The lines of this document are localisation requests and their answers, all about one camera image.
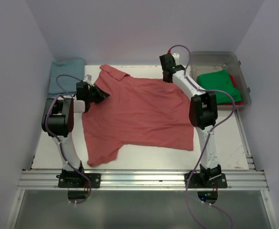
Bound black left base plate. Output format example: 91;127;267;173
56;173;101;188

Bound blue folded t shirt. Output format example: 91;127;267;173
48;59;86;96

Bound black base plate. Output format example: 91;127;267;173
184;173;228;188
56;173;101;188

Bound green folded t shirt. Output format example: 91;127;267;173
197;70;242;104

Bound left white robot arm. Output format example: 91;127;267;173
42;81;110;189

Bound clear plastic bin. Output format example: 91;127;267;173
189;51;251;109

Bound aluminium mounting rail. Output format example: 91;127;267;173
17;170;268;191

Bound salmon pink t shirt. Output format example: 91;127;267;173
82;64;194;167

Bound red folded t shirt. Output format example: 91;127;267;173
217;74;244;106

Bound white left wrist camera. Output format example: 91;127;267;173
83;74;92;85

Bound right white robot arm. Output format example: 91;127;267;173
159;53;227;189

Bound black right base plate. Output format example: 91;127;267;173
184;173;228;188

